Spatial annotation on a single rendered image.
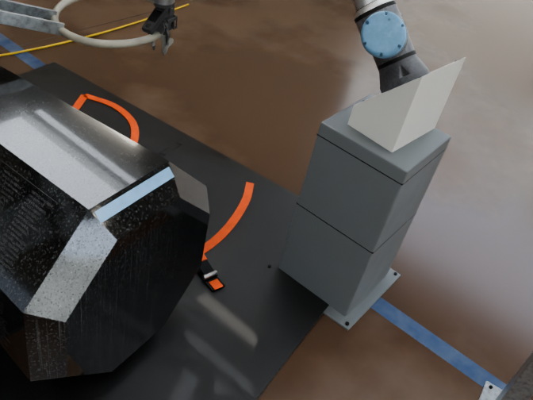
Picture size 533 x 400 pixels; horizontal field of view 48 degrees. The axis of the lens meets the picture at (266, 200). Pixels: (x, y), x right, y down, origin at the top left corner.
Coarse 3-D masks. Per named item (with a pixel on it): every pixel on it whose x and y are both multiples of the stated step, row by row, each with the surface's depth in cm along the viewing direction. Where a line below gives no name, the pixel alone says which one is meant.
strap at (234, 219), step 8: (80, 96) 362; (88, 96) 364; (80, 104) 356; (112, 104) 362; (120, 112) 357; (128, 120) 353; (136, 128) 348; (136, 136) 342; (248, 184) 328; (248, 192) 323; (248, 200) 317; (240, 208) 311; (232, 216) 305; (240, 216) 306; (232, 224) 301; (224, 232) 295; (208, 240) 288; (216, 240) 289; (208, 248) 284
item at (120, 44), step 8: (64, 0) 246; (72, 0) 249; (144, 0) 258; (56, 8) 240; (56, 16) 236; (64, 32) 227; (72, 40) 227; (80, 40) 225; (88, 40) 224; (96, 40) 224; (104, 40) 225; (112, 40) 225; (120, 40) 226; (128, 40) 227; (136, 40) 228; (144, 40) 230; (152, 40) 232
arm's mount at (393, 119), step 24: (432, 72) 208; (456, 72) 226; (384, 96) 217; (408, 96) 210; (432, 96) 222; (360, 120) 229; (384, 120) 221; (408, 120) 218; (432, 120) 237; (384, 144) 225
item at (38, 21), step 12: (0, 0) 222; (0, 12) 214; (12, 12) 217; (24, 12) 229; (36, 12) 232; (48, 12) 234; (12, 24) 219; (24, 24) 221; (36, 24) 224; (48, 24) 226; (60, 24) 228
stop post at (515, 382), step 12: (528, 360) 229; (516, 372) 238; (528, 372) 226; (492, 384) 256; (516, 384) 232; (528, 384) 229; (480, 396) 250; (492, 396) 251; (504, 396) 238; (516, 396) 234; (528, 396) 231
